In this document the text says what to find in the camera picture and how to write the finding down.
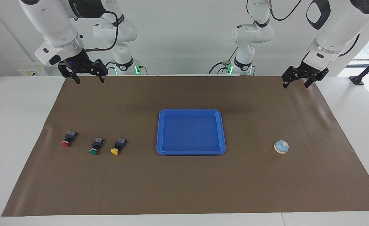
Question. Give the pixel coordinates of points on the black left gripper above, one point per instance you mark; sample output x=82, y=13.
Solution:
x=304, y=72

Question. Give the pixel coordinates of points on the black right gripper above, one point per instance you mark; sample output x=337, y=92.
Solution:
x=79, y=62

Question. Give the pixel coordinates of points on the red push button switch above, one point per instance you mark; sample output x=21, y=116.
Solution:
x=68, y=138

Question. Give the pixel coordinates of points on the green push button switch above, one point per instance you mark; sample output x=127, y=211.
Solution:
x=97, y=144

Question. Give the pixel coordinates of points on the yellow push button switch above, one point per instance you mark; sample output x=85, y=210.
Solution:
x=120, y=145

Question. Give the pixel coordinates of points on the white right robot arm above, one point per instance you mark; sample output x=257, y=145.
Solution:
x=51, y=22

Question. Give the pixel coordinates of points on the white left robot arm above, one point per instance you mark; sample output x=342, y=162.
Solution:
x=338, y=31

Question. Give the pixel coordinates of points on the light blue desk bell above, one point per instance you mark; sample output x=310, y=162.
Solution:
x=281, y=147

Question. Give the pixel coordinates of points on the blue plastic tray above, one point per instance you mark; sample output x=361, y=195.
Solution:
x=190, y=131

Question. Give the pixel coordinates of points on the black angled pole stand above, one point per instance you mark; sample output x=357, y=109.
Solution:
x=357, y=79

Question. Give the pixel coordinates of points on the brown table mat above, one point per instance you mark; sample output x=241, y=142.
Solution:
x=184, y=182

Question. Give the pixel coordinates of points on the white wall socket box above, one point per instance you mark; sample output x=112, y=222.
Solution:
x=30, y=69

